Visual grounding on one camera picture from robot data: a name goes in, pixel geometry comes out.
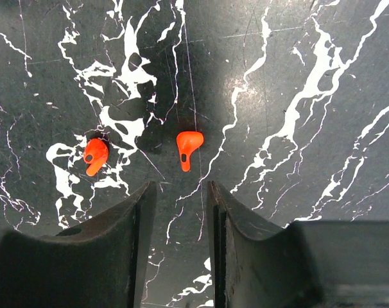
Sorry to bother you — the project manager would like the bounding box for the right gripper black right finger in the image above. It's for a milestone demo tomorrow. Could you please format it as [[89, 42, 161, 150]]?
[[207, 182, 389, 307]]

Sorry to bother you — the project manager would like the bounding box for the orange earbud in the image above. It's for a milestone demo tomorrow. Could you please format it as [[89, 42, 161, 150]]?
[[83, 138, 109, 176], [176, 131, 204, 172]]

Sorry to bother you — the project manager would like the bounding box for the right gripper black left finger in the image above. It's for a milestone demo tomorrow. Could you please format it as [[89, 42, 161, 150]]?
[[0, 182, 157, 307]]

